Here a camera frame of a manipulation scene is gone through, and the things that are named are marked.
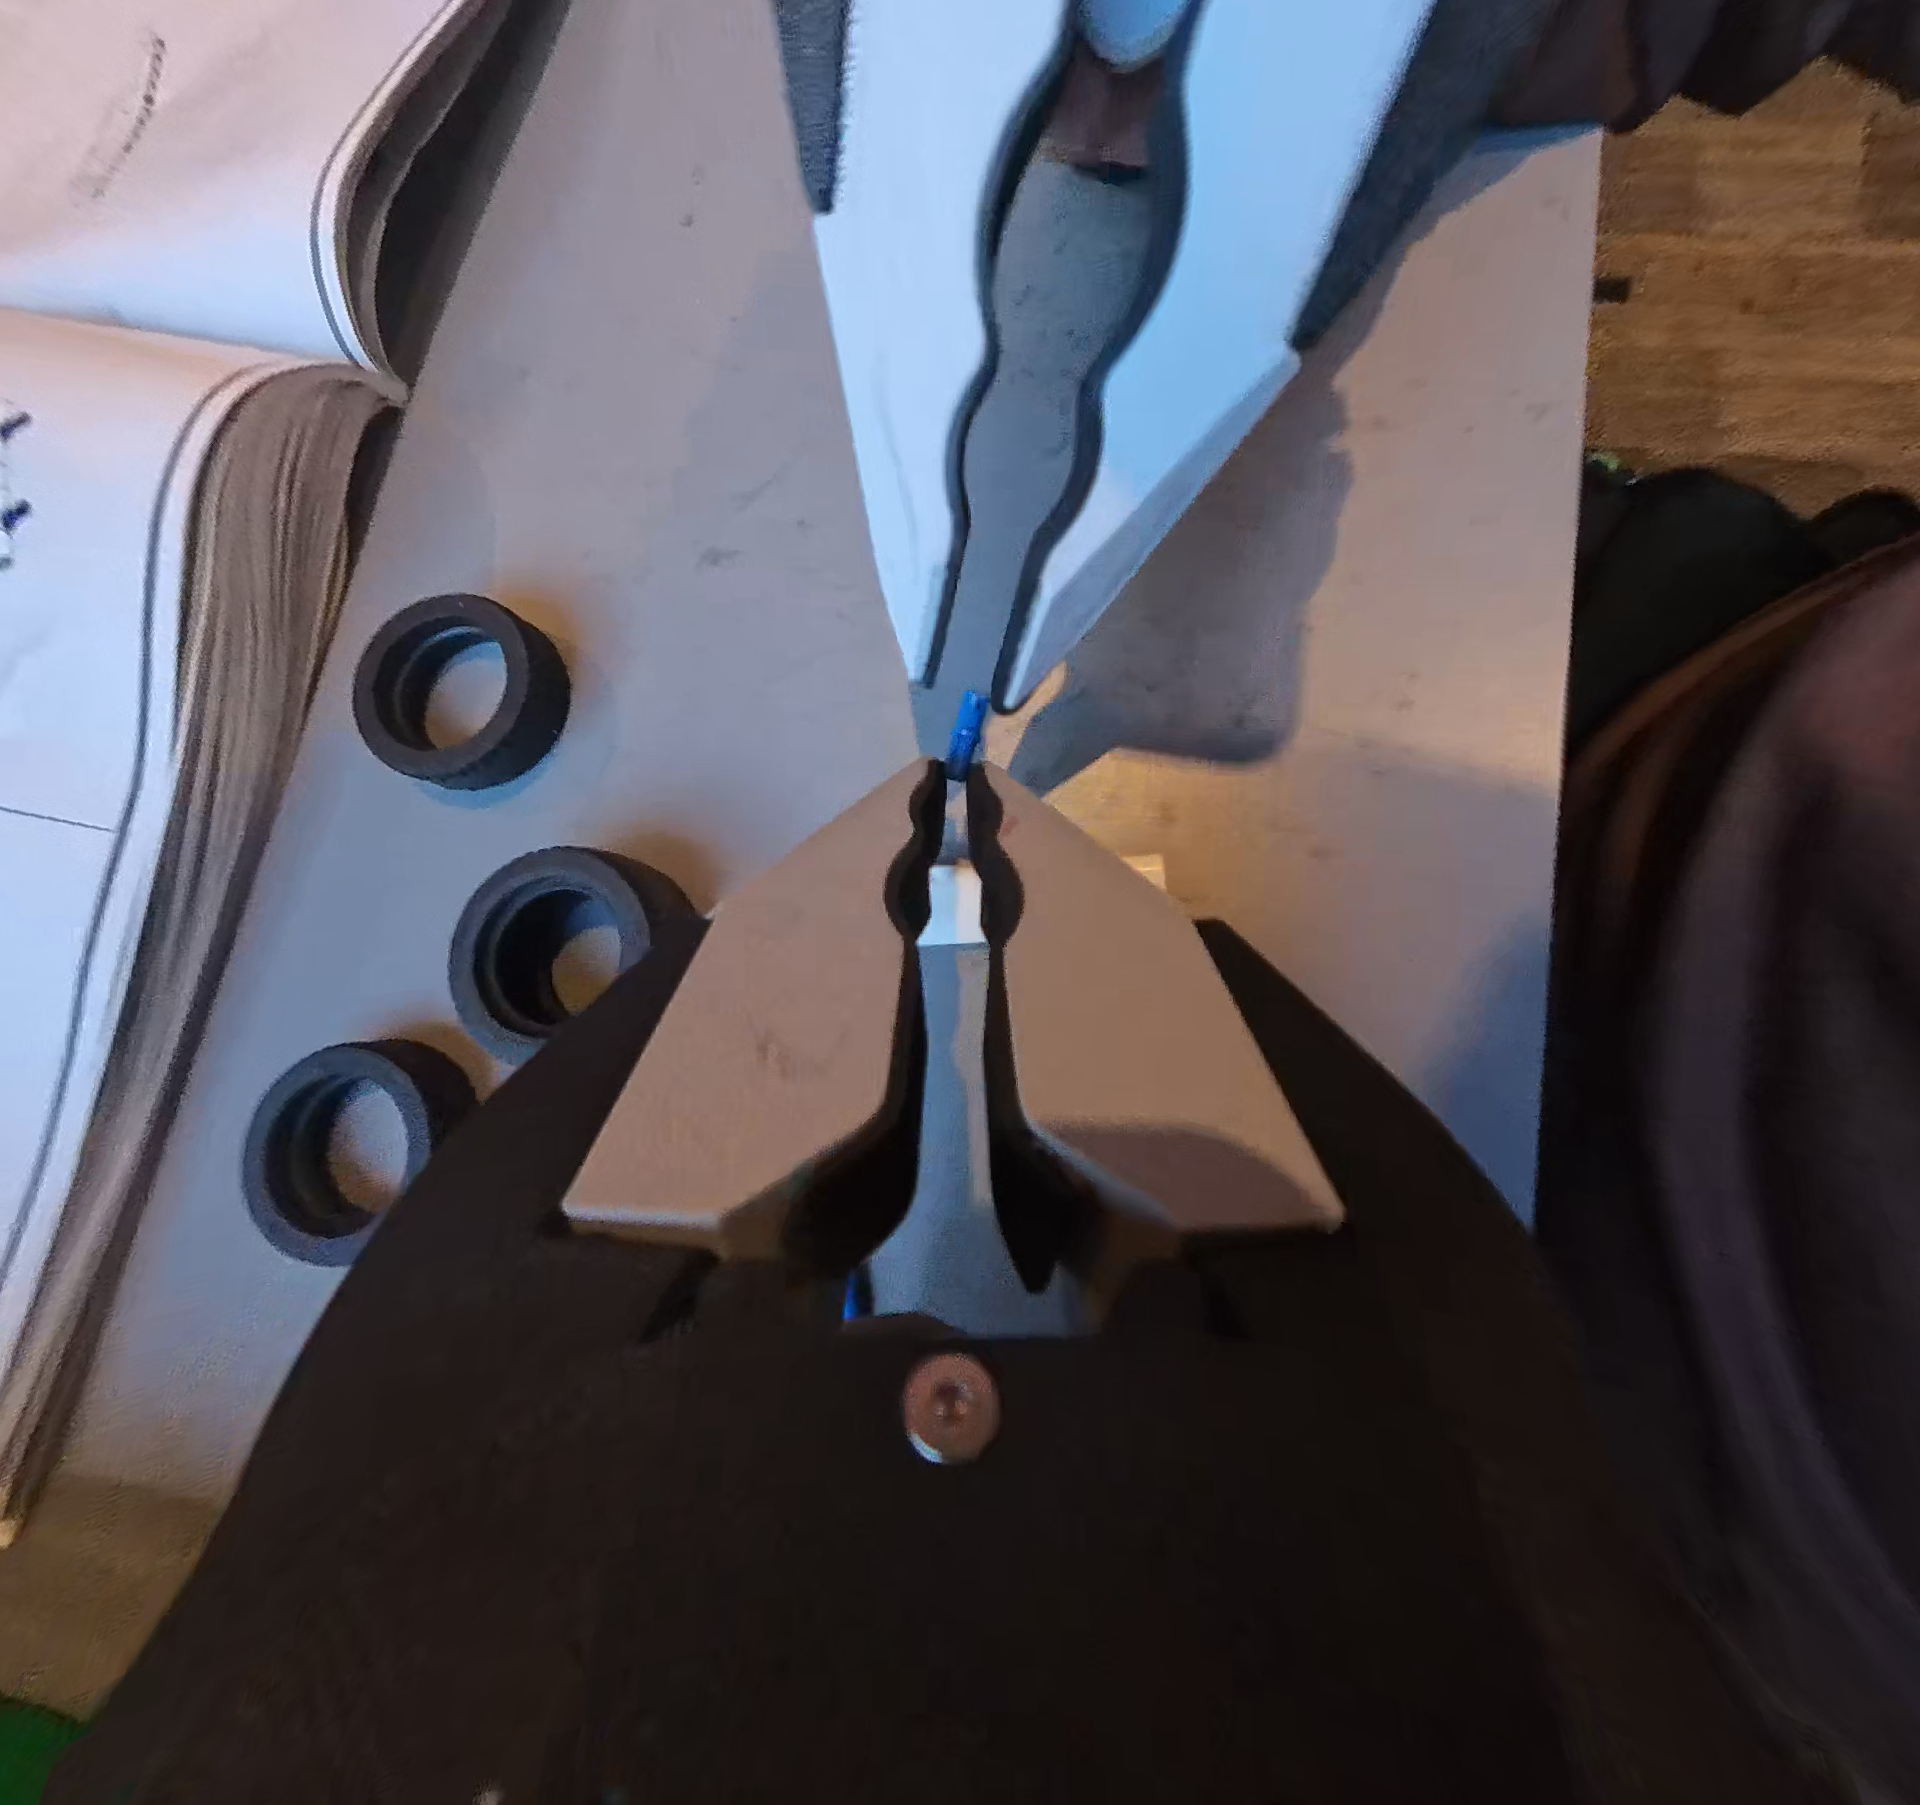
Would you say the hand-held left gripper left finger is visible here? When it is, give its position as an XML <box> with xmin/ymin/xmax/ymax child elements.
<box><xmin>556</xmin><ymin>760</ymin><xmax>951</xmax><ymax>1281</ymax></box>

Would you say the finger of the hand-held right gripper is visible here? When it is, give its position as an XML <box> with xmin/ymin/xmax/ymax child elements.
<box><xmin>814</xmin><ymin>0</ymin><xmax>1094</xmax><ymax>698</ymax></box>
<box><xmin>996</xmin><ymin>0</ymin><xmax>1468</xmax><ymax>716</ymax></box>

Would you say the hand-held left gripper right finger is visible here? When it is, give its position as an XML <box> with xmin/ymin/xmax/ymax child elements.
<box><xmin>963</xmin><ymin>762</ymin><xmax>1348</xmax><ymax>1308</ymax></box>

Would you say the white toy beam brick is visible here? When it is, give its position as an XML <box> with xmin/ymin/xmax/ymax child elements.
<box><xmin>922</xmin><ymin>849</ymin><xmax>1176</xmax><ymax>954</ymax></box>

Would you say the grey desk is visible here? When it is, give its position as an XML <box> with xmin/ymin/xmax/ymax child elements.
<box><xmin>0</xmin><ymin>0</ymin><xmax>1609</xmax><ymax>1709</ymax></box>

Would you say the narrow black rubber tyre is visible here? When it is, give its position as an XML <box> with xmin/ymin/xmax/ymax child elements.
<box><xmin>239</xmin><ymin>1039</ymin><xmax>485</xmax><ymax>1272</ymax></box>

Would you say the person's brown shirt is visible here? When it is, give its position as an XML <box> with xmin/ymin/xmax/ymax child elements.
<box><xmin>1546</xmin><ymin>530</ymin><xmax>1920</xmax><ymax>1805</ymax></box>

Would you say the open white instruction booklet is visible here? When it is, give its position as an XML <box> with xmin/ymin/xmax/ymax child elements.
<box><xmin>0</xmin><ymin>0</ymin><xmax>594</xmax><ymax>1538</ymax></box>

